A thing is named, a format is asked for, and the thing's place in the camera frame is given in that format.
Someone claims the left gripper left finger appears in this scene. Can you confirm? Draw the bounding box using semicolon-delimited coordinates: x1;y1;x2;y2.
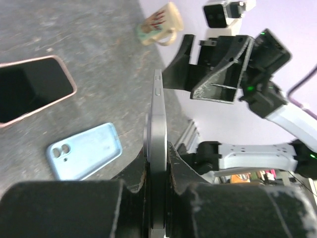
0;152;151;238

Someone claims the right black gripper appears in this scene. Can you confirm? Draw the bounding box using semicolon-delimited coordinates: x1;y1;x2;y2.
162;34;255;103

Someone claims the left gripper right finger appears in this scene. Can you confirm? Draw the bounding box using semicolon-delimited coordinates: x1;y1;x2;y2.
166;143;317;238

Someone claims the light blue phone case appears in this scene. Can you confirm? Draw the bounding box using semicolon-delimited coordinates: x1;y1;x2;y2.
46;122;122;180

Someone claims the pink edged black phone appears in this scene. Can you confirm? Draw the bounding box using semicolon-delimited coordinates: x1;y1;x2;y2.
144;69;167;230

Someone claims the pink phone case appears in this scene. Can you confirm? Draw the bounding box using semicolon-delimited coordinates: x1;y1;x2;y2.
0;55;78;128

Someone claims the teal edged phone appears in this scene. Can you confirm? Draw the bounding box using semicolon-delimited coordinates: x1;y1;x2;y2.
0;57;75;123

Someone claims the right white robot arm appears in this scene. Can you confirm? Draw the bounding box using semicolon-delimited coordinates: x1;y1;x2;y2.
162;29;317;179

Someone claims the cream mug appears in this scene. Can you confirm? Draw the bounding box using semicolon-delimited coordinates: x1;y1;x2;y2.
136;1;184;46

